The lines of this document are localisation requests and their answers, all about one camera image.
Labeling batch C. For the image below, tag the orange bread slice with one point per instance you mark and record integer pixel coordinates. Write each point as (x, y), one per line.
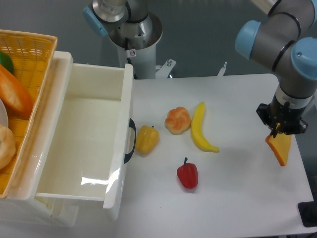
(280, 145)

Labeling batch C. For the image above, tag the round bread roll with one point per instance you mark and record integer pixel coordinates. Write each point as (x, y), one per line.
(178, 120)

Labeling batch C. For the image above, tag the white mounting bracket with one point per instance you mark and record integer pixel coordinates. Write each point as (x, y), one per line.
(165, 70)

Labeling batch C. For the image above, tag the green pepper in basket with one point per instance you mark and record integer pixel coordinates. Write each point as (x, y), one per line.
(6, 62)

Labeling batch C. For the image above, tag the pale bun in basket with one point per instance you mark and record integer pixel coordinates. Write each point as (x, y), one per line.
(7, 146)

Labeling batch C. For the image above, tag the yellow banana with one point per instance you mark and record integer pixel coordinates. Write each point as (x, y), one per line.
(196, 130)

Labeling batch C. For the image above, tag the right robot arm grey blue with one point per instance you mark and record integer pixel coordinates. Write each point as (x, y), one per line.
(279, 45)

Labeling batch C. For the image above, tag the black device at table edge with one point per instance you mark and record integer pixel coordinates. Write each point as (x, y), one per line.
(308, 213)

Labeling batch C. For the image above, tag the open upper white drawer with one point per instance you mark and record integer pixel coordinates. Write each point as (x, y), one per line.
(85, 161)

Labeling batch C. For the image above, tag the orange baguette in basket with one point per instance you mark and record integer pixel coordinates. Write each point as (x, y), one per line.
(14, 94)

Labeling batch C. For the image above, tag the yellow wicker basket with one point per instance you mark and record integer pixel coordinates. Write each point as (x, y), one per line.
(31, 54)

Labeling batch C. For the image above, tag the red bell pepper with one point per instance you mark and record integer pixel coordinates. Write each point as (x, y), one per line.
(188, 174)

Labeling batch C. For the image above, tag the yellow bell pepper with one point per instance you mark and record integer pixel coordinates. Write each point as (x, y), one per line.
(147, 139)

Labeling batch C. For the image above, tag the black drawer handle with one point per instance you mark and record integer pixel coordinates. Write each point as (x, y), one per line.
(132, 141)

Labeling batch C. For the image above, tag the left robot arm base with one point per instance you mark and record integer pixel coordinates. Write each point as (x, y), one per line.
(132, 29)

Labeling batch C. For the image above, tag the white drawer cabinet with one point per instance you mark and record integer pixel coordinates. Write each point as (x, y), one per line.
(22, 203)

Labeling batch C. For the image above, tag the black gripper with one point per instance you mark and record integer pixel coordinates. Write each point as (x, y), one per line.
(281, 119)

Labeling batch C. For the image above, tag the white plate in basket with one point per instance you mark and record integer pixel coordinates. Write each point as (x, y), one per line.
(3, 115)

